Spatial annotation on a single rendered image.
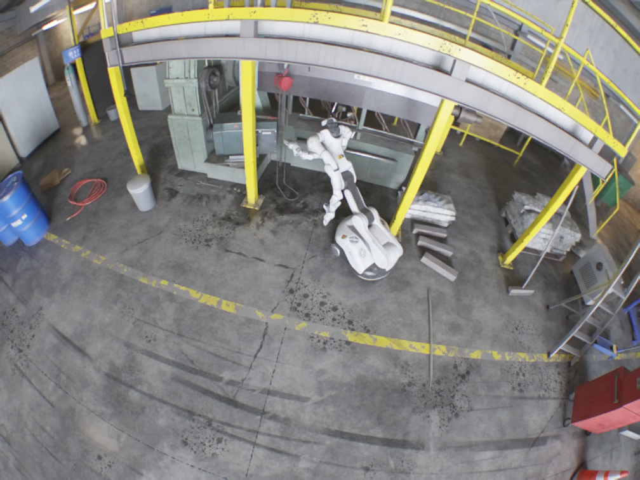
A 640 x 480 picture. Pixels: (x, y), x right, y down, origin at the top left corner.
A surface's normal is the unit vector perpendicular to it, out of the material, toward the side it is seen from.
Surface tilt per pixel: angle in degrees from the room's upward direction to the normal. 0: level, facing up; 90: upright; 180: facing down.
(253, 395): 0
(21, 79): 90
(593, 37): 90
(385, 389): 0
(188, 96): 90
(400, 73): 90
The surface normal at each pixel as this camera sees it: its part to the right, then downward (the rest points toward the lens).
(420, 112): -0.18, 0.75
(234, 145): 0.15, 0.78
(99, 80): 0.97, 0.22
